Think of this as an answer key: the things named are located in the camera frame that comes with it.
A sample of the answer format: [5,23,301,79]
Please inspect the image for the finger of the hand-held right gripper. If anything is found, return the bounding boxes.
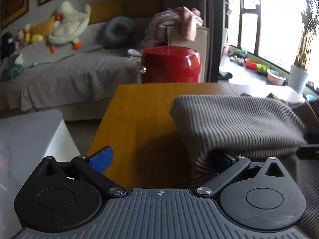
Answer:
[296,132,319,160]

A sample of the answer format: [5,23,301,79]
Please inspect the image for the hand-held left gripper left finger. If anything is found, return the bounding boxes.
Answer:
[37,146,126,199]

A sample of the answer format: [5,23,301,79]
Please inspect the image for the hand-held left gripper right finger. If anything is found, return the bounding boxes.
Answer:
[196,151,287,200]

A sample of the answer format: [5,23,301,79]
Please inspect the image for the striped ribbed knit garment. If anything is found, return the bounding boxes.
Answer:
[170,93,319,237]

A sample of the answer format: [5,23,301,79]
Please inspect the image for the pile of pink clothes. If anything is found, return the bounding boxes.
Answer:
[143,6,204,49]

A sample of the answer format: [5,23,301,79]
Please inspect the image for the white plant pot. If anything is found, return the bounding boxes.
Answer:
[288,64,309,94]

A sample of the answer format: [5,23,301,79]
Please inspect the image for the white side table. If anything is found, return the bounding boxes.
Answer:
[0,110,81,234]

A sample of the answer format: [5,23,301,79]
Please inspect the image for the pink bowl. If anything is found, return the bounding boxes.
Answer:
[267,69,287,85]

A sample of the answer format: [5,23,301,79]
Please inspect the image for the grey covered sofa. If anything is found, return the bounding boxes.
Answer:
[0,0,211,120]

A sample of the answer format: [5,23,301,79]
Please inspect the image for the green vegetables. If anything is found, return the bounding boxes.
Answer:
[257,64,270,76]

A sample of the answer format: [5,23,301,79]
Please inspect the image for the red bowl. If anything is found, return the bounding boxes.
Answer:
[245,58,258,70]

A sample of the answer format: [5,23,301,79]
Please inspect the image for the green item on windowsill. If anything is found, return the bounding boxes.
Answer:
[229,48,248,58]

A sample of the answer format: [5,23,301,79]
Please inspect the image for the red round container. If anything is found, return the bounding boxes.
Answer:
[140,46,202,84]

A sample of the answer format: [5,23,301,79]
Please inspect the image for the potted plant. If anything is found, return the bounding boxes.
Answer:
[294,0,319,70]

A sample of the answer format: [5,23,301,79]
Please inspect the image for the green cloth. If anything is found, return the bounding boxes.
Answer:
[0,52,28,81]

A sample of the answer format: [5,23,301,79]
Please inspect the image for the white goose plush toy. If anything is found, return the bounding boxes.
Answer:
[47,0,91,54]

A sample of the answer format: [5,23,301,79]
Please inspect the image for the small yellow plush toy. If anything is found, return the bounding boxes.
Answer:
[25,24,44,45]

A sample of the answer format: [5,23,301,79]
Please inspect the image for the window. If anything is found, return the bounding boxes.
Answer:
[228,0,319,90]

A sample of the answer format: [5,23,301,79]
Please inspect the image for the small colourful plush doll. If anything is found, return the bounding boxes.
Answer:
[15,28,28,46]

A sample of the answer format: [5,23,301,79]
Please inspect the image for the grey ring cushion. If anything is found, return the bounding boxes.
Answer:
[101,17,137,48]

